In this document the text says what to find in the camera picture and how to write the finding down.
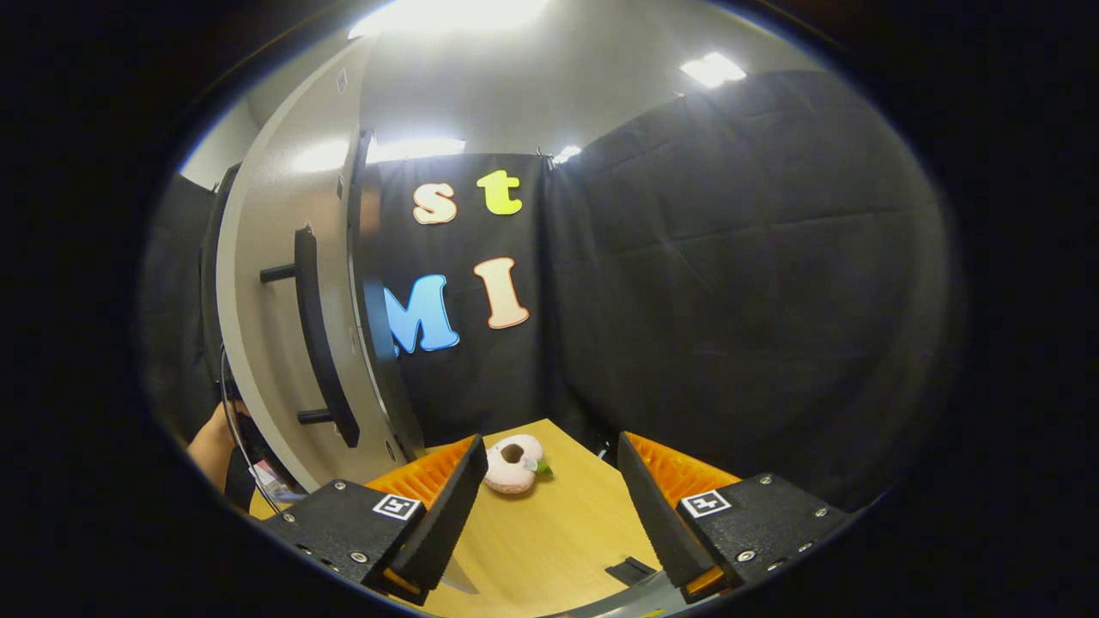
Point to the large ceiling light panel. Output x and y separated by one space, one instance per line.
446 15

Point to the pink plush toy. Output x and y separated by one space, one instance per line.
506 472

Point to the black backdrop cloth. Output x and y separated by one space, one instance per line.
730 300

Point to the small ceiling light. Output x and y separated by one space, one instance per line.
567 155
713 69

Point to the dark grey cabinet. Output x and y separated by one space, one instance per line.
378 343

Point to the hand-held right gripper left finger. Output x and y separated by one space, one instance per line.
446 506

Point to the long ceiling light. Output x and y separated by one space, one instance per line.
416 149

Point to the small black block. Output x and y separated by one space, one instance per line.
631 571

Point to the light grey cabinet door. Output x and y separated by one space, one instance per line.
266 360

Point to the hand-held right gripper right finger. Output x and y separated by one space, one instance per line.
657 515

